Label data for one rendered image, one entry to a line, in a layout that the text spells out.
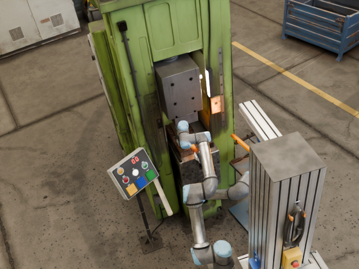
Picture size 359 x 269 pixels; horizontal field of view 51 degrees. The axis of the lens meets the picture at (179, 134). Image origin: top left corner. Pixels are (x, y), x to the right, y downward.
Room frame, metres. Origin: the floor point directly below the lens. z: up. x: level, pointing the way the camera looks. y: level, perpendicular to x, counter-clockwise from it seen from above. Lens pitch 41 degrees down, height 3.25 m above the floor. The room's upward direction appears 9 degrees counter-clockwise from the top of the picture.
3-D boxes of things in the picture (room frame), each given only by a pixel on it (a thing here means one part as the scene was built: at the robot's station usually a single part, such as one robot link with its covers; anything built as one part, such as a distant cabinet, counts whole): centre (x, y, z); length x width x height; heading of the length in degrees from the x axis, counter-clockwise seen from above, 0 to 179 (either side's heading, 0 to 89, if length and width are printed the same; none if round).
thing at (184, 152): (2.60, -0.02, 0.96); 0.42 x 0.20 x 0.09; 14
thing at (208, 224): (2.35, -0.09, 0.01); 0.58 x 0.39 x 0.01; 104
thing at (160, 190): (2.23, 0.24, 0.62); 0.44 x 0.05 x 0.05; 14
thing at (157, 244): (2.18, 0.45, 0.05); 0.22 x 0.22 x 0.09; 14
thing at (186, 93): (2.61, -0.07, 1.56); 0.42 x 0.39 x 0.40; 14
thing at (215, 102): (2.60, -0.35, 1.27); 0.09 x 0.02 x 0.17; 104
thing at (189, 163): (2.63, -0.07, 0.69); 0.56 x 0.38 x 0.45; 14
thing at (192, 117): (2.60, -0.02, 1.32); 0.42 x 0.20 x 0.10; 14
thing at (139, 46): (2.68, 0.29, 1.15); 0.44 x 0.26 x 2.30; 14
